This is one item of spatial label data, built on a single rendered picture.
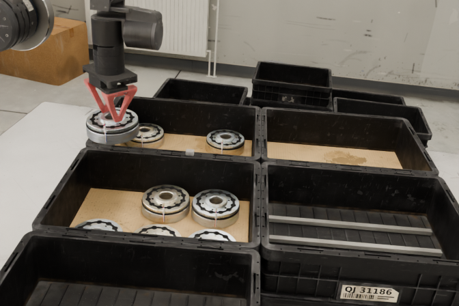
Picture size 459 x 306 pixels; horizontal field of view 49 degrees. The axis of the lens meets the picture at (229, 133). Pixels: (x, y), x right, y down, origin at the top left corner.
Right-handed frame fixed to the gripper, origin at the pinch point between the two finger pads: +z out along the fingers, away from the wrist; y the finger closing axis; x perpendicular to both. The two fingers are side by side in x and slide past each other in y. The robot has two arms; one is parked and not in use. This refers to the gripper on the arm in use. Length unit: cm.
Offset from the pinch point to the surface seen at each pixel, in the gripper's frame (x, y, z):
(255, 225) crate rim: -11.3, -31.4, 13.4
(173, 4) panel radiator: -188, 238, 51
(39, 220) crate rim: 19.9, -8.8, 12.1
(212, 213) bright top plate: -12.3, -18.0, 19.3
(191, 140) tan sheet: -31.9, 14.4, 22.5
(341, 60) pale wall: -282, 141, 84
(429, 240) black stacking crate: -46, -50, 22
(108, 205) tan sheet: 1.6, 0.6, 22.2
